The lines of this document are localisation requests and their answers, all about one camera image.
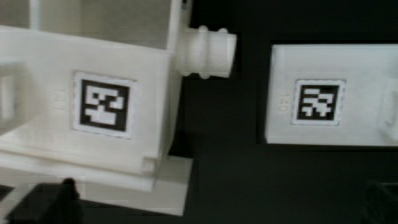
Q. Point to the white cabinet body box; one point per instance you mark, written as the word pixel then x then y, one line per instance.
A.
pixel 128 21

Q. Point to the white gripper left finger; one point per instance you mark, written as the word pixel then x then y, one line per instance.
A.
pixel 43 203

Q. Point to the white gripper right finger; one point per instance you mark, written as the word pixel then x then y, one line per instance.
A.
pixel 380 204

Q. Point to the white cabinet door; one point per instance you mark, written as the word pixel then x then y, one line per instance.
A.
pixel 332 95
pixel 89 96

